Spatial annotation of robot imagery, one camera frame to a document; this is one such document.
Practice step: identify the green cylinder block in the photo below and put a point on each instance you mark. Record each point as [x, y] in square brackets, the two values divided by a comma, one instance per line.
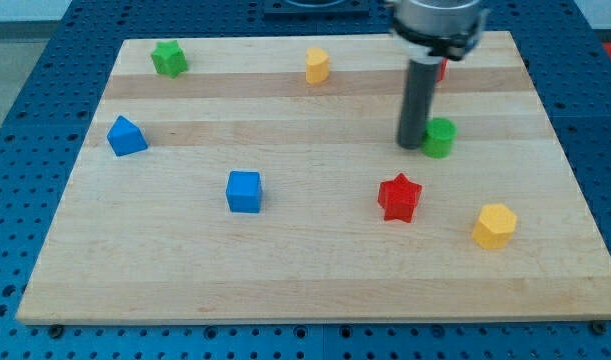
[439, 137]

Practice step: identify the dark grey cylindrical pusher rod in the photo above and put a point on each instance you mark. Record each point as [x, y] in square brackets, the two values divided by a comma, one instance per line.
[416, 103]

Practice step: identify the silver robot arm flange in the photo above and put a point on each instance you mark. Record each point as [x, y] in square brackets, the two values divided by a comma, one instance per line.
[433, 30]

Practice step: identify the red star block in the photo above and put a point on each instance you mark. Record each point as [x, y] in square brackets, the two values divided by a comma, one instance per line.
[399, 198]

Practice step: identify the green star block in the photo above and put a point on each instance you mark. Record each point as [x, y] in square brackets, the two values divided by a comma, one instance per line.
[169, 59]

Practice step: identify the blue cube block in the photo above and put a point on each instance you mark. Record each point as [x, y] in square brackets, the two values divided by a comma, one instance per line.
[244, 191]

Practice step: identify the light wooden board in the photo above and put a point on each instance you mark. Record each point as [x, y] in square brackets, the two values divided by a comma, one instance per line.
[148, 238]

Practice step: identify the yellow heart block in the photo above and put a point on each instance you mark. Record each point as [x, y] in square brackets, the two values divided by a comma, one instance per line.
[317, 65]

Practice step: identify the red block behind rod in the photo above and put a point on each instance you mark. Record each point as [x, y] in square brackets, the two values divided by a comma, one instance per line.
[442, 70]

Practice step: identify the blue triangle block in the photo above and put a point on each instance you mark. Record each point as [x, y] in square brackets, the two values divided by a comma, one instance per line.
[125, 137]

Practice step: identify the yellow hexagon block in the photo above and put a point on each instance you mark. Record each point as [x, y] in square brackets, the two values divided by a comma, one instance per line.
[494, 226]

